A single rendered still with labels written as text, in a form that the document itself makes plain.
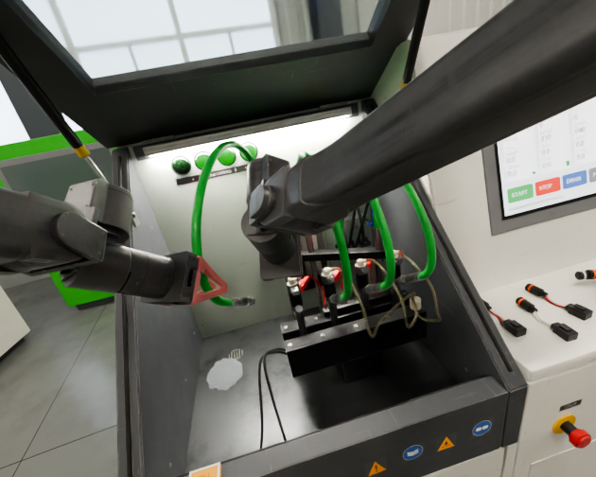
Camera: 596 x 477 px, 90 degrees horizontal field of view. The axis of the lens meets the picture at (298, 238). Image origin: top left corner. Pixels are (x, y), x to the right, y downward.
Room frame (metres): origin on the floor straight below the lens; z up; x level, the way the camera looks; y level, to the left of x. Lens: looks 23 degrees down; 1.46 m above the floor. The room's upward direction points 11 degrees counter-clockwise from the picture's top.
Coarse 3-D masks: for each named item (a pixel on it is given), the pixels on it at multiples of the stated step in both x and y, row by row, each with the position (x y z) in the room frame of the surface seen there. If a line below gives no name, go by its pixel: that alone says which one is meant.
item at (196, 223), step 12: (228, 144) 0.59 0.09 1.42; (240, 144) 0.65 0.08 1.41; (216, 156) 0.53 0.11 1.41; (252, 156) 0.70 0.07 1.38; (204, 168) 0.50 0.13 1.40; (204, 180) 0.48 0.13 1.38; (204, 192) 0.46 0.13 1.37; (192, 216) 0.43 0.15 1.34; (192, 228) 0.42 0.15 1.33; (192, 240) 0.41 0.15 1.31; (192, 252) 0.40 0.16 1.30; (204, 276) 0.40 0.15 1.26; (204, 288) 0.39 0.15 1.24; (216, 300) 0.41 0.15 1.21; (228, 300) 0.44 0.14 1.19
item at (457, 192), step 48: (432, 48) 0.71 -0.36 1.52; (384, 96) 0.83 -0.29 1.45; (432, 192) 0.63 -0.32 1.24; (480, 192) 0.64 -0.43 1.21; (480, 240) 0.61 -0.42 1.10; (528, 240) 0.62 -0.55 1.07; (576, 240) 0.63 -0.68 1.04; (480, 288) 0.58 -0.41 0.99; (528, 384) 0.35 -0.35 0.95; (576, 384) 0.36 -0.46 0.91; (528, 432) 0.35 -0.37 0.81
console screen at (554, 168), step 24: (552, 120) 0.69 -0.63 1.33; (576, 120) 0.69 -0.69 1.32; (504, 144) 0.67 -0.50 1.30; (528, 144) 0.67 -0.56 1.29; (552, 144) 0.68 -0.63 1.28; (576, 144) 0.68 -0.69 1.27; (504, 168) 0.65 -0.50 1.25; (528, 168) 0.66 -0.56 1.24; (552, 168) 0.66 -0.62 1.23; (576, 168) 0.67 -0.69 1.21; (504, 192) 0.64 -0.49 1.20; (528, 192) 0.64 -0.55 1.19; (552, 192) 0.65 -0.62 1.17; (576, 192) 0.65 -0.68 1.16; (504, 216) 0.63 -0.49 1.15; (528, 216) 0.63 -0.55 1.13; (552, 216) 0.64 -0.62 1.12
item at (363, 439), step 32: (480, 384) 0.37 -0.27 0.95; (384, 416) 0.34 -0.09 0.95; (416, 416) 0.33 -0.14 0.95; (448, 416) 0.33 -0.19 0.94; (480, 416) 0.34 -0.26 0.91; (288, 448) 0.32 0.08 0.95; (320, 448) 0.31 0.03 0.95; (352, 448) 0.31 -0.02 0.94; (384, 448) 0.32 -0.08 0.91; (480, 448) 0.34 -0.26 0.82
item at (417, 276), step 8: (408, 184) 0.52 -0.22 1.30; (408, 192) 0.51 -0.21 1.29; (416, 200) 0.49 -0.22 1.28; (416, 208) 0.48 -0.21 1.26; (424, 216) 0.47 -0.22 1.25; (376, 224) 0.67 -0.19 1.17; (424, 224) 0.46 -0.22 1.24; (376, 232) 0.67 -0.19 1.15; (424, 232) 0.46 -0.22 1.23; (376, 240) 0.67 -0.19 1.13; (432, 240) 0.45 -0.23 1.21; (376, 248) 0.67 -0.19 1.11; (432, 248) 0.45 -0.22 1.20; (432, 256) 0.44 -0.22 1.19; (432, 264) 0.45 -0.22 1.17; (424, 272) 0.46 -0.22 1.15; (400, 280) 0.55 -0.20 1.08; (408, 280) 0.52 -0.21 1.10; (416, 280) 0.49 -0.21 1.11
